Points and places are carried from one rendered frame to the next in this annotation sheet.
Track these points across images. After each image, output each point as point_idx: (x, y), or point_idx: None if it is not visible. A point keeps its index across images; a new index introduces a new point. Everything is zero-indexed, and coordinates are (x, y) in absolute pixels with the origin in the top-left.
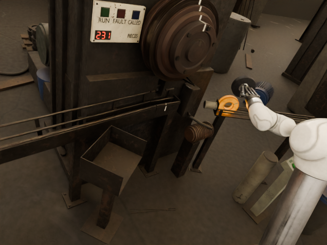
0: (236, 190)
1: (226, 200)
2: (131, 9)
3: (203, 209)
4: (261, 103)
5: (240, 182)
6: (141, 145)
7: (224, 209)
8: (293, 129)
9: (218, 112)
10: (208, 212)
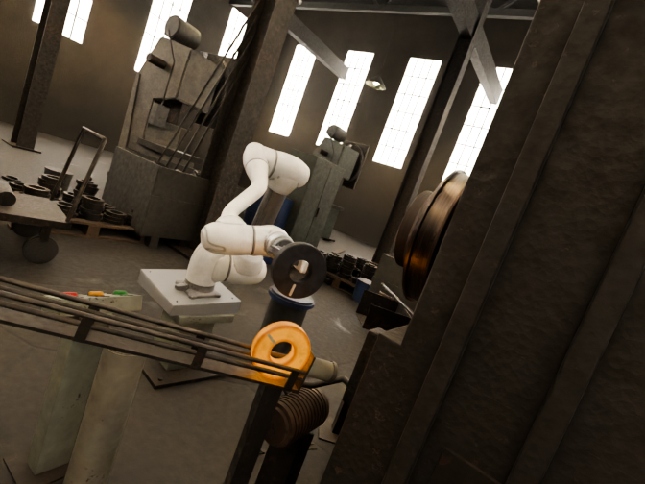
0: (110, 470)
1: (128, 482)
2: None
3: (194, 458)
4: (279, 230)
5: (113, 456)
6: (372, 312)
7: (143, 460)
8: (308, 178)
9: (284, 379)
10: (183, 453)
